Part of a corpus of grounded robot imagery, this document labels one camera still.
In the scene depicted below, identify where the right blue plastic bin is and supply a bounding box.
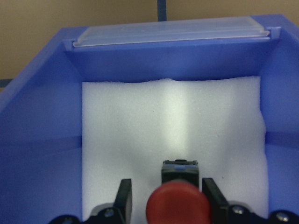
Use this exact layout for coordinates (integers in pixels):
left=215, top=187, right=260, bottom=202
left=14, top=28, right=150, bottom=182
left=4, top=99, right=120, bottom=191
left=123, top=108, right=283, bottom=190
left=0, top=14, right=299, bottom=224

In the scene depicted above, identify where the red push button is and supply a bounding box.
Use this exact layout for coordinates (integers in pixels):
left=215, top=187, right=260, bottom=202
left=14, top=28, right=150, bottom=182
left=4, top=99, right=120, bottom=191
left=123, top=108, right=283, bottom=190
left=146, top=159, right=212, bottom=224

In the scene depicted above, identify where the right white foam pad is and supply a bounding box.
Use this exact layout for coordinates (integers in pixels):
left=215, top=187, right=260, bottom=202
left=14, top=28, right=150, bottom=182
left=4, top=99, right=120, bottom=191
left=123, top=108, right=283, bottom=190
left=82, top=77, right=269, bottom=224

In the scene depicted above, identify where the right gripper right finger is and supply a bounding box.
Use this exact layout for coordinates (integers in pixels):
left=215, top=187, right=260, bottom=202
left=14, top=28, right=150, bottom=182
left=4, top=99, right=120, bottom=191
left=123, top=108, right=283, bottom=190
left=202, top=178, right=228, bottom=224

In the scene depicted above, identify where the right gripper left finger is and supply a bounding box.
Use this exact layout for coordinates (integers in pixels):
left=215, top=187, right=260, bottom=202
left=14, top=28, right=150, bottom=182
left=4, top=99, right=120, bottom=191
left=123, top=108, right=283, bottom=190
left=114, top=179, right=132, bottom=224

